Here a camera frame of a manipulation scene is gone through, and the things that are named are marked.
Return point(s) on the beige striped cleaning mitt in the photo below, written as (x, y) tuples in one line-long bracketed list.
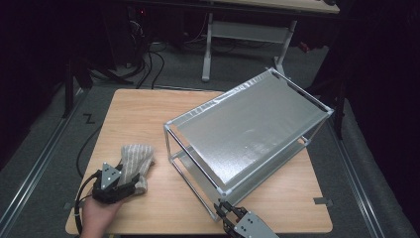
[(135, 158)]

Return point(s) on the dark computer tower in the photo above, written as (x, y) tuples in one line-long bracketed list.
[(137, 49)]

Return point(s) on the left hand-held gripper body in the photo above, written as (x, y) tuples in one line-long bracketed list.
[(109, 185)]

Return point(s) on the grey two-tier rack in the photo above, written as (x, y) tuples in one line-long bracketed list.
[(247, 132)]

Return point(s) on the grey tape piece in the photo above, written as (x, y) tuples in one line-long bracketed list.
[(323, 201), (70, 205)]

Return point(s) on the small red object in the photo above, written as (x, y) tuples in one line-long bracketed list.
[(304, 47)]

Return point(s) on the desk with white legs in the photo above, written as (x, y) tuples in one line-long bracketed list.
[(247, 31)]

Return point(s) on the metal floor rail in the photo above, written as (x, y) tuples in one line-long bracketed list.
[(348, 172), (41, 158)]

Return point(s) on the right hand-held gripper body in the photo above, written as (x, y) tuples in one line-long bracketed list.
[(254, 228)]

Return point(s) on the person's left hand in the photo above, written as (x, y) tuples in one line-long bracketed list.
[(97, 218)]

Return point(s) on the black metal stand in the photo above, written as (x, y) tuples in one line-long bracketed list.
[(68, 86), (340, 125)]

